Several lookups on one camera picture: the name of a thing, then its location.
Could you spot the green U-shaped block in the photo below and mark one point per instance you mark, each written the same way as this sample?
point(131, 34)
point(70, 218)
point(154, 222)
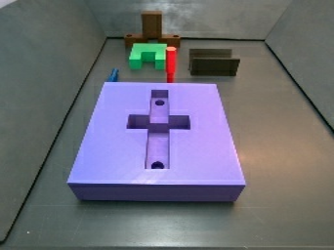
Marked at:
point(147, 53)

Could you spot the purple board with cross slot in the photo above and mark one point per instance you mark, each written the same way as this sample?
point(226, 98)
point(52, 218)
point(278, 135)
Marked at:
point(158, 145)

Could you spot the black fixture block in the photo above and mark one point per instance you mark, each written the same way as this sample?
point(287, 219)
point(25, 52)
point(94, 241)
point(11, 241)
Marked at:
point(212, 62)

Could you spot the blue peg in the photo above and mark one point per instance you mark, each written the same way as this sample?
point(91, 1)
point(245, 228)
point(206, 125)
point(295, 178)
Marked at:
point(114, 75)

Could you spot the red hexagonal peg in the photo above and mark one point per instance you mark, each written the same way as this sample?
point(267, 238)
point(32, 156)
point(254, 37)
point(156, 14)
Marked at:
point(170, 63)

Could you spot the brown T-shaped block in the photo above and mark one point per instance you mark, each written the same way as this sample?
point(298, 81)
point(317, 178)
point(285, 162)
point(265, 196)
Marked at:
point(151, 31)

